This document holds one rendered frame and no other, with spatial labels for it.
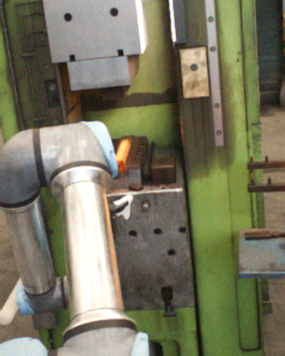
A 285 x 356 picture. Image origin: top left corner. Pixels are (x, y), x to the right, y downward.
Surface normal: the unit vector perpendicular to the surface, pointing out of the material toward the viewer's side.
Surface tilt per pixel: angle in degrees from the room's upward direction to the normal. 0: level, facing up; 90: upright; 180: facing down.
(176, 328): 90
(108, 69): 90
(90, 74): 90
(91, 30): 90
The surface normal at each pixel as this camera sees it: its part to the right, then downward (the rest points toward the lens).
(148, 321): -0.07, 0.27
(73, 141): 0.00, -0.58
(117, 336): 0.49, -0.58
